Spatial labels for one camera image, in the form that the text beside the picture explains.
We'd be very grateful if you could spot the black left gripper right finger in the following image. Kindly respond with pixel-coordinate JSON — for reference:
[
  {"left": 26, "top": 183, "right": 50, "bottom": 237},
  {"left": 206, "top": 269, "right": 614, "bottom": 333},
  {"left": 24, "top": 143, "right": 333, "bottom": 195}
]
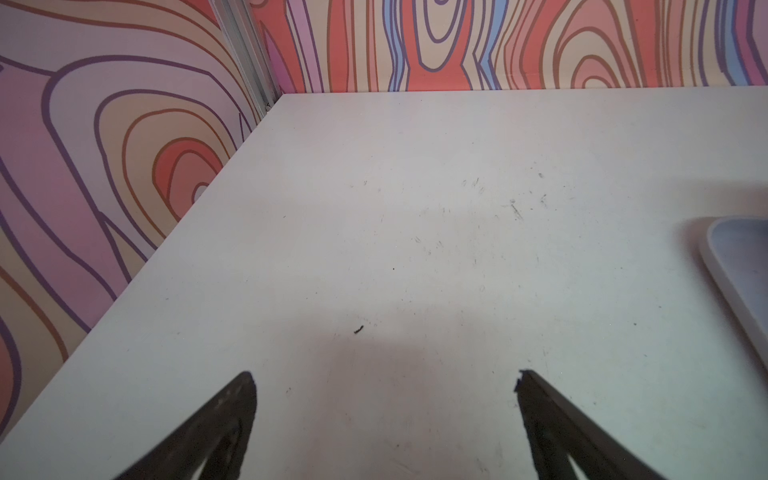
[{"left": 515, "top": 370, "right": 661, "bottom": 479}]

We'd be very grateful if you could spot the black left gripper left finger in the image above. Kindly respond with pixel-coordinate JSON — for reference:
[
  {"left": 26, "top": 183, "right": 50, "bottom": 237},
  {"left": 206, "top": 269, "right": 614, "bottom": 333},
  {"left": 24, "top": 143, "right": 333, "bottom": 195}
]
[{"left": 118, "top": 371, "right": 258, "bottom": 479}]

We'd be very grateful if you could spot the lavender plastic tray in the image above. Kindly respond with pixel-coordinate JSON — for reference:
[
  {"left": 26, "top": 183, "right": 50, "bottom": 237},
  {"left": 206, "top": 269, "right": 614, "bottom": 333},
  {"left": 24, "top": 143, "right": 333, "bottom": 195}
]
[{"left": 699, "top": 216, "right": 767, "bottom": 364}]

